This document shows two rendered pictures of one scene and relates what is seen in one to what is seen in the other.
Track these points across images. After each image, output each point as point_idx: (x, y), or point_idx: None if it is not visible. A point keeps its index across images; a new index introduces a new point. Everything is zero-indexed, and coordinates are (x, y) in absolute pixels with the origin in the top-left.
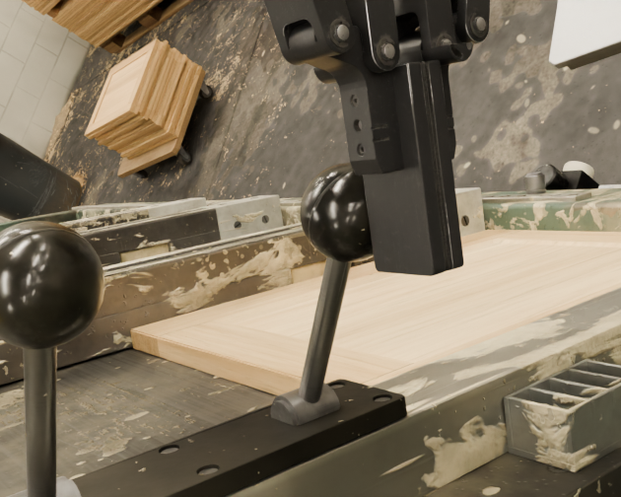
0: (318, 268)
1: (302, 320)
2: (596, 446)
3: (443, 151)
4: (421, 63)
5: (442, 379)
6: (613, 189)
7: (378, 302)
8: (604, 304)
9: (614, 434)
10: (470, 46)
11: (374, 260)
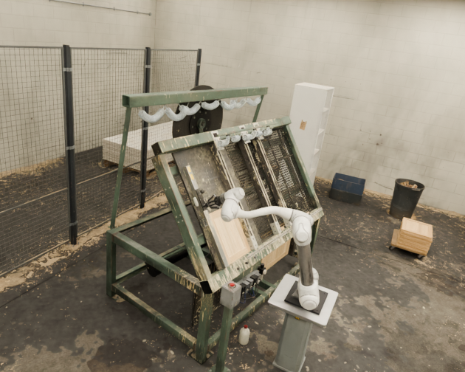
0: (241, 224)
1: None
2: (201, 221)
3: (205, 206)
4: (207, 204)
5: (207, 215)
6: (250, 264)
7: (229, 224)
8: (214, 231)
9: (201, 223)
10: (208, 207)
11: (243, 232)
